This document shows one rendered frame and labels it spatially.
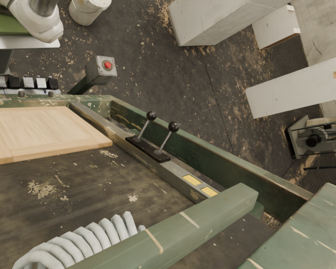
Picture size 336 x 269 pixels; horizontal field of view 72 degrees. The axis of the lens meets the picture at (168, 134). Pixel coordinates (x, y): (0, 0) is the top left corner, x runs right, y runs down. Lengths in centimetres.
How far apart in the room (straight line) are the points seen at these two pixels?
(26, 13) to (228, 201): 121
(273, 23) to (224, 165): 493
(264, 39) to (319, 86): 195
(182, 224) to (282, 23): 546
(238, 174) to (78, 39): 214
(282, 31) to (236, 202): 539
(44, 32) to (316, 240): 129
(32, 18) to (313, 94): 379
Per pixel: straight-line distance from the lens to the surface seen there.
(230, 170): 84
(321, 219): 59
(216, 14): 309
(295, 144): 575
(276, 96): 438
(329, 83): 416
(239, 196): 21
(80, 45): 257
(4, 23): 153
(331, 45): 860
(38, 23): 129
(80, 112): 119
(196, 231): 16
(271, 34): 562
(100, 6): 242
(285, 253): 45
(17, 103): 125
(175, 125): 74
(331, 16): 865
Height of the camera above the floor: 208
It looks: 48 degrees down
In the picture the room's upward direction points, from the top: 75 degrees clockwise
